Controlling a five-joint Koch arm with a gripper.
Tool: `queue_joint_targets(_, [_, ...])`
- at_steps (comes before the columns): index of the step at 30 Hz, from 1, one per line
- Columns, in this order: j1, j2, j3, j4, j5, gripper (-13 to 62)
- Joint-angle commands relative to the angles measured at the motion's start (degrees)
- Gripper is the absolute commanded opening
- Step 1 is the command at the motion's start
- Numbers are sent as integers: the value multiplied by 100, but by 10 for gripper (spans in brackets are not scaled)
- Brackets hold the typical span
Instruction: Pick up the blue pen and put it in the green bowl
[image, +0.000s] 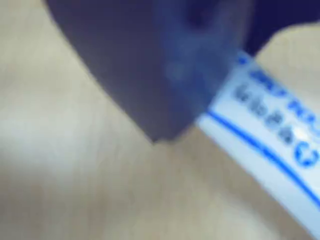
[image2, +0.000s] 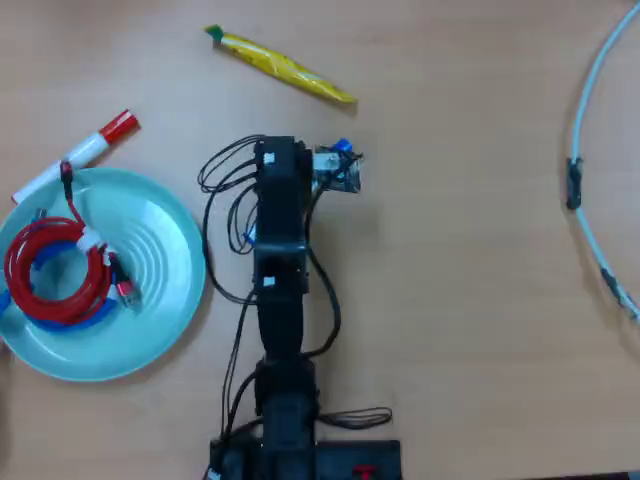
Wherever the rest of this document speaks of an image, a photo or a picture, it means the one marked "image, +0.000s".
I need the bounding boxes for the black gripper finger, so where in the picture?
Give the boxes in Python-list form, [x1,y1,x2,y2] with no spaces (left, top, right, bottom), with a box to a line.
[44,0,242,146]
[241,0,320,59]

